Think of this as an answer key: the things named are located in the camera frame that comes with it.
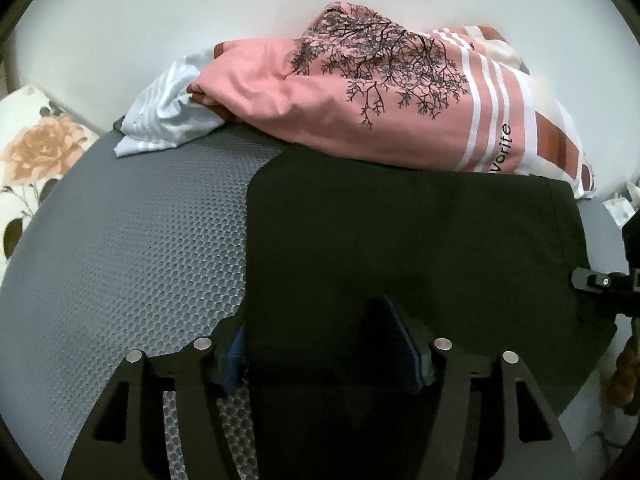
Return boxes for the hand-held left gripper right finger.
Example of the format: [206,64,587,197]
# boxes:
[361,294,583,480]

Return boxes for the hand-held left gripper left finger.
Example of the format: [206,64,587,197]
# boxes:
[60,316,252,480]

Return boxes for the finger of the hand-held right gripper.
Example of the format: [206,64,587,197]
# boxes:
[570,266,610,295]

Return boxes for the black pants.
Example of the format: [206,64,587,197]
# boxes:
[244,146,619,480]

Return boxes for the person's right hand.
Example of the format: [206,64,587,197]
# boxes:
[606,331,640,417]

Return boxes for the white floral cloth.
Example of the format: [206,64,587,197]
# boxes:
[601,177,640,228]

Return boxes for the grey textured mat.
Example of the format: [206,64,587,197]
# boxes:
[0,126,632,480]

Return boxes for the light blue striped cloth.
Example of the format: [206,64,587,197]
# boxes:
[113,46,227,159]

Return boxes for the white floral pillow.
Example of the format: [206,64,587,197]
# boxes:
[0,84,102,283]

